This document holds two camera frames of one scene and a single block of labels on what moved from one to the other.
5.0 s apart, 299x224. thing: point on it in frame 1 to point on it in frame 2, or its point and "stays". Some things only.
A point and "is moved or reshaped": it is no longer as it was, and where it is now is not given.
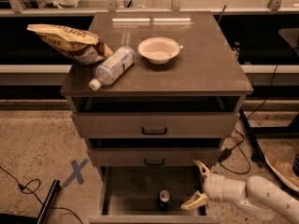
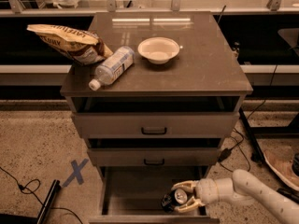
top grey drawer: x=155 y=124 stays
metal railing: x=274 y=7 stays
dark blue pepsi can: x=164 y=200 is moved or reshaped
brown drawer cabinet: x=148 y=127 stays
